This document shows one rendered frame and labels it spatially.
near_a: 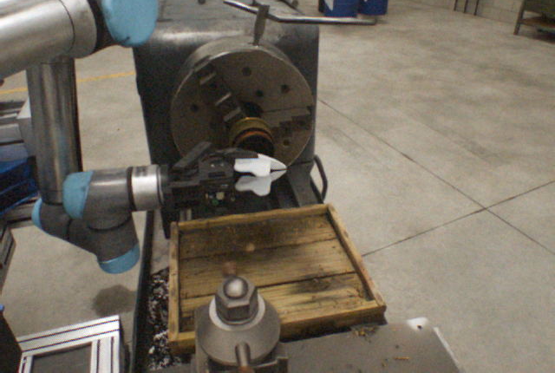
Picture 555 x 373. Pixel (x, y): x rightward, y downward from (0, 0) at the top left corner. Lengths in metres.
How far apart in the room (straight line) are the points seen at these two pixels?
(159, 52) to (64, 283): 1.47
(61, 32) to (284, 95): 0.48
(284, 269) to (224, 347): 0.43
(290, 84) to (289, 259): 0.36
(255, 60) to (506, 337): 1.58
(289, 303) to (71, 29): 0.54
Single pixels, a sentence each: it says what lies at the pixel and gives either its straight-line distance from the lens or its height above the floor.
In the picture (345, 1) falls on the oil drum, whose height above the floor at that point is 0.35.
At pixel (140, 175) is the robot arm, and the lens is 0.69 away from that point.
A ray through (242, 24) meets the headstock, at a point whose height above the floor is 1.25.
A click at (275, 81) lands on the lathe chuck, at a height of 1.17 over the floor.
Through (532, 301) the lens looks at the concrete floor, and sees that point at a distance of 2.24.
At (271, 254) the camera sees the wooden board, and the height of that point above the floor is 0.89.
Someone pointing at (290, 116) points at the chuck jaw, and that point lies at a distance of 0.87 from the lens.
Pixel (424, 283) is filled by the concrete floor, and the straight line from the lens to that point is 2.11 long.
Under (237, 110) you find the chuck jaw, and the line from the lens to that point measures 0.81.
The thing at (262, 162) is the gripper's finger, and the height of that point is 1.10.
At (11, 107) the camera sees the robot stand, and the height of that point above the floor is 1.10.
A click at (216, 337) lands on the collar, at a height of 1.14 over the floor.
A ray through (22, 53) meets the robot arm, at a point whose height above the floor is 1.33.
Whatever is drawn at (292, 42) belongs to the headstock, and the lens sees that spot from 1.03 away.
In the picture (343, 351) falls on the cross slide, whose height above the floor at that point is 0.97.
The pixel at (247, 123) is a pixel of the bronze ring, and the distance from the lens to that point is 0.80.
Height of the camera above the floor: 1.46
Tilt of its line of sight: 31 degrees down
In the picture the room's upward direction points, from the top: straight up
